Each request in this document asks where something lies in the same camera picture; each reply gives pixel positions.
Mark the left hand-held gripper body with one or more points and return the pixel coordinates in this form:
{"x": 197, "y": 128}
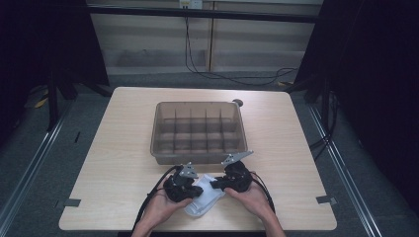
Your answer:
{"x": 179, "y": 187}

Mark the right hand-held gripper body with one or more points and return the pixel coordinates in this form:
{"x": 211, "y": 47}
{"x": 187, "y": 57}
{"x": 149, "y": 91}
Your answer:
{"x": 237, "y": 177}

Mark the white sock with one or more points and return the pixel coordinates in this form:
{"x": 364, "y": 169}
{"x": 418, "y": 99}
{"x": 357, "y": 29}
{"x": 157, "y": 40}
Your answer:
{"x": 194, "y": 209}
{"x": 210, "y": 194}

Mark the person's left hand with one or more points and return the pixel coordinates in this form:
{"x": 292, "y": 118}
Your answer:
{"x": 164, "y": 210}

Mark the person's right hand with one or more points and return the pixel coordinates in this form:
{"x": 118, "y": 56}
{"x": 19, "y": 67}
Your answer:
{"x": 253, "y": 200}

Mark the translucent brown divided storage box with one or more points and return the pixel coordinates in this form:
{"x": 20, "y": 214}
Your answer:
{"x": 197, "y": 131}

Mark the black round table grommet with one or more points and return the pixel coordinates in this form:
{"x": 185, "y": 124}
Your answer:
{"x": 237, "y": 102}

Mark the grey tape strip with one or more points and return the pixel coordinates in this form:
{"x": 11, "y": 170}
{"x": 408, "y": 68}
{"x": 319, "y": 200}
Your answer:
{"x": 70, "y": 202}
{"x": 326, "y": 199}

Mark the yellow floor tape piece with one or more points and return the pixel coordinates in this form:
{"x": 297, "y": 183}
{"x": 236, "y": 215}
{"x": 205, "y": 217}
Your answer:
{"x": 284, "y": 84}
{"x": 41, "y": 102}

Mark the small black floor tape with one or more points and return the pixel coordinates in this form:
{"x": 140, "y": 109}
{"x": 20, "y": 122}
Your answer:
{"x": 77, "y": 137}

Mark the black metal stand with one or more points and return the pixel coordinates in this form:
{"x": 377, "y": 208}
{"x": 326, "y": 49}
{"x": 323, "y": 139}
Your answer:
{"x": 52, "y": 105}
{"x": 325, "y": 105}

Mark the black horizontal metal bar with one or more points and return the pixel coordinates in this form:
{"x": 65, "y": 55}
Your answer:
{"x": 197, "y": 14}

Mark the black curtain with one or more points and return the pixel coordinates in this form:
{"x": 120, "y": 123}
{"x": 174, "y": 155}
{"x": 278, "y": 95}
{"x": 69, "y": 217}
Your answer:
{"x": 39, "y": 42}
{"x": 375, "y": 82}

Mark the metal floor rail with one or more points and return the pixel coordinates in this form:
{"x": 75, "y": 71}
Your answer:
{"x": 33, "y": 164}
{"x": 342, "y": 171}

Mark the white wall socket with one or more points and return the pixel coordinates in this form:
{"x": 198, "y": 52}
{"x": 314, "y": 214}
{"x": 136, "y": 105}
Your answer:
{"x": 190, "y": 4}

